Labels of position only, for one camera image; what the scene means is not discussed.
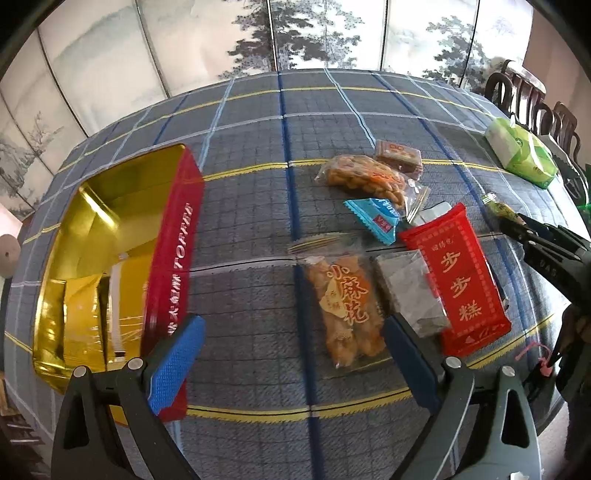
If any small green snack packet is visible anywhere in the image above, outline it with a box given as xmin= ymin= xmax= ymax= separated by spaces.
xmin=482 ymin=192 xmax=526 ymax=226

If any red step cake packet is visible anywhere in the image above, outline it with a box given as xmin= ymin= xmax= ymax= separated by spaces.
xmin=399 ymin=203 xmax=512 ymax=357

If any grey silver snack packet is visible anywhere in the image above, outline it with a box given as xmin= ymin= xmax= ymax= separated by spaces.
xmin=374 ymin=250 xmax=451 ymax=338

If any brown sesame cake packet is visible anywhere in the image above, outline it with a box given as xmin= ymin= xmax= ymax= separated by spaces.
xmin=375 ymin=140 xmax=423 ymax=181

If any blue candy packet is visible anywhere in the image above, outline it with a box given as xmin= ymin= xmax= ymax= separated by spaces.
xmin=344 ymin=198 xmax=401 ymax=246

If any clear bag of peanuts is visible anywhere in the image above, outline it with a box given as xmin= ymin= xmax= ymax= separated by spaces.
xmin=315 ymin=155 xmax=431 ymax=222

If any orange fried twist snack packet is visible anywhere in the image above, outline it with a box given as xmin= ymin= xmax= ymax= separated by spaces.
xmin=288 ymin=232 xmax=390 ymax=372

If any wooden stool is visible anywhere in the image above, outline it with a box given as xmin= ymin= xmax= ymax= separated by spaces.
xmin=1 ymin=373 xmax=51 ymax=479

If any green tissue pack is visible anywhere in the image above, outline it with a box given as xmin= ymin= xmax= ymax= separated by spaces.
xmin=485 ymin=117 xmax=558 ymax=189

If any gold snack packet in tin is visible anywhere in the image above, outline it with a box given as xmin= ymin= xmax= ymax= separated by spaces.
xmin=63 ymin=255 xmax=151 ymax=372

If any dark wooden chair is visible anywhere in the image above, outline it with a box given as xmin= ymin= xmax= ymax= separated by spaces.
xmin=485 ymin=60 xmax=590 ymax=206

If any blue plaid tablecloth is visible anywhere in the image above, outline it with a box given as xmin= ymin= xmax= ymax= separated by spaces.
xmin=4 ymin=70 xmax=585 ymax=479

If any red gold toffee tin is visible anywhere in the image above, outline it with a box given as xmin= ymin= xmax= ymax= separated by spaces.
xmin=32 ymin=144 xmax=205 ymax=393

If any painted folding screen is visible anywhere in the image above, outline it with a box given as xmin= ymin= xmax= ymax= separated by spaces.
xmin=1 ymin=1 xmax=534 ymax=219

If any pink cable tie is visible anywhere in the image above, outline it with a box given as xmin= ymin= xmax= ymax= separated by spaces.
xmin=515 ymin=341 xmax=555 ymax=377

